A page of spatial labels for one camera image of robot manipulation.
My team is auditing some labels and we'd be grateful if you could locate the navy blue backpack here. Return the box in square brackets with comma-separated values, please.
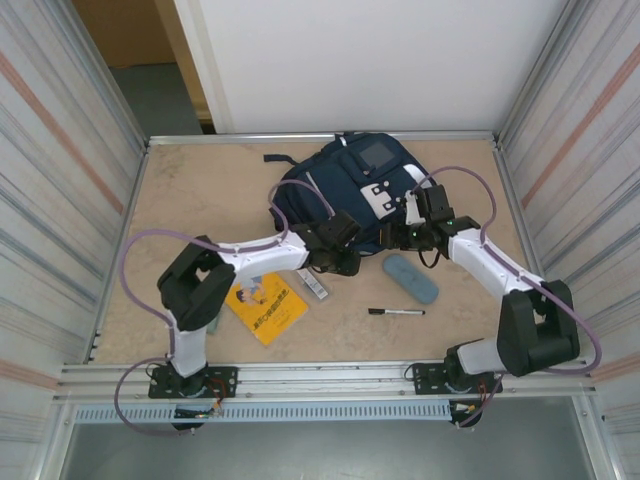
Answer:
[263, 131, 431, 256]

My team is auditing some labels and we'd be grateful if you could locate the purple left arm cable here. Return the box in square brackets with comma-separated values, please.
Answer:
[113, 178, 335, 437]

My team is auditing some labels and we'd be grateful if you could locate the slotted grey cable duct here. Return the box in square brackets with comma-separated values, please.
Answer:
[73, 402, 451, 425]

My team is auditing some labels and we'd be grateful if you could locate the wide aluminium base rail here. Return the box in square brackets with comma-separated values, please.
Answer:
[54, 357, 601, 406]

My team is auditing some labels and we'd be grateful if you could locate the brown wooden door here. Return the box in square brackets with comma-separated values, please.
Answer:
[72, 0, 214, 121]

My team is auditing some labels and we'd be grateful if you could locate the blue-grey glasses case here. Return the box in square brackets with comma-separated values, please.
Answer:
[382, 253, 440, 305]

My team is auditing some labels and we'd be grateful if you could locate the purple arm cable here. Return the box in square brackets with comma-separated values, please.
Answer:
[410, 166, 604, 429]
[113, 178, 335, 437]

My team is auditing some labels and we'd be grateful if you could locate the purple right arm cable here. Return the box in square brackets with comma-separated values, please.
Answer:
[410, 166, 604, 429]

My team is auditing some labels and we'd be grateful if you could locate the black marker pen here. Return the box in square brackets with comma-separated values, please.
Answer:
[368, 307, 427, 318]

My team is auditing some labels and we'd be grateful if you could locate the yellow book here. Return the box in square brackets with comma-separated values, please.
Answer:
[224, 272, 309, 346]

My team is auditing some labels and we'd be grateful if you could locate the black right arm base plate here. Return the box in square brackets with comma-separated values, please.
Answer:
[409, 362, 504, 396]

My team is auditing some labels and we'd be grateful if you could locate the clear plastic labelled pack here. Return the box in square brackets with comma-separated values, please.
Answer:
[297, 268, 331, 301]

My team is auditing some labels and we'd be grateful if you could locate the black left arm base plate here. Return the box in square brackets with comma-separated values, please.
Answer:
[148, 365, 239, 400]

